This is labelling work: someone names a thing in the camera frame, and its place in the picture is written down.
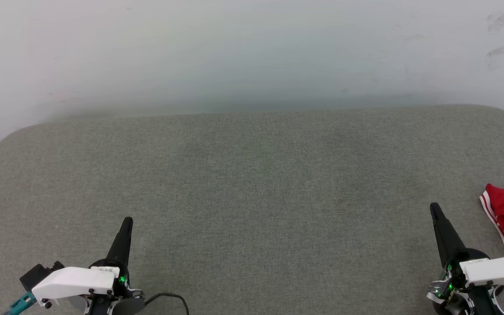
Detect grey fabric sofa cushion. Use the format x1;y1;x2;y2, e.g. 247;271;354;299
0;104;504;315

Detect teal cable connector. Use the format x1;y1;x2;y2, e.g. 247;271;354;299
5;291;37;315

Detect thin black cable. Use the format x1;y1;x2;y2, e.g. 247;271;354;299
145;293;190;315

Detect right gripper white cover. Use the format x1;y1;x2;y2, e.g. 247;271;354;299
426;202;504;315

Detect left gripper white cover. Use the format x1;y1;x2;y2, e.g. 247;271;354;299
31;217;146;315

